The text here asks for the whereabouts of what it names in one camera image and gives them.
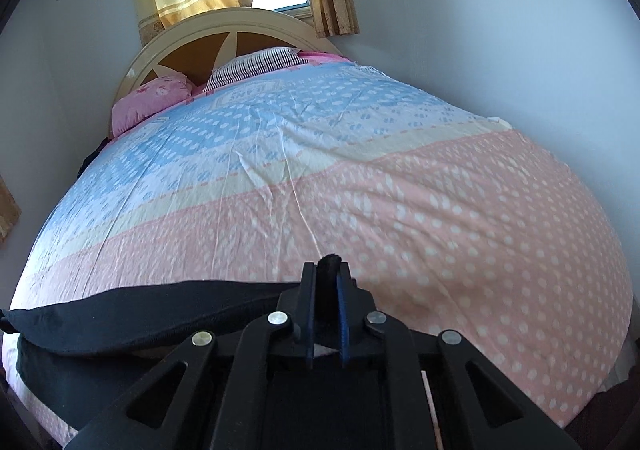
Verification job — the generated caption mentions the black pants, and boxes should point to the black pants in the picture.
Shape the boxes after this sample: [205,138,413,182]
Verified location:
[1,280,298,430]

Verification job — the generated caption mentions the polka dot bed sheet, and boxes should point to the polka dot bed sheet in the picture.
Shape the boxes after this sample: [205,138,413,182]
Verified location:
[2,60,632,449]

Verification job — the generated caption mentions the yellow left window curtain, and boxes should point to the yellow left window curtain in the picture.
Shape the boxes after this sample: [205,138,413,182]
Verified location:
[0,178,21,243]

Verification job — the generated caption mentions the pink pillow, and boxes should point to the pink pillow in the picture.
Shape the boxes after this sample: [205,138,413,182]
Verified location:
[112,76,194,138]

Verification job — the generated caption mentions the striped pillow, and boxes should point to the striped pillow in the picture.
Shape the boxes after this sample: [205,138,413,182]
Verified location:
[205,46,307,92]

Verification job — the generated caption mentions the cream wooden headboard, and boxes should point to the cream wooden headboard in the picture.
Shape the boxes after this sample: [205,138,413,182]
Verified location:
[115,7,340,99]

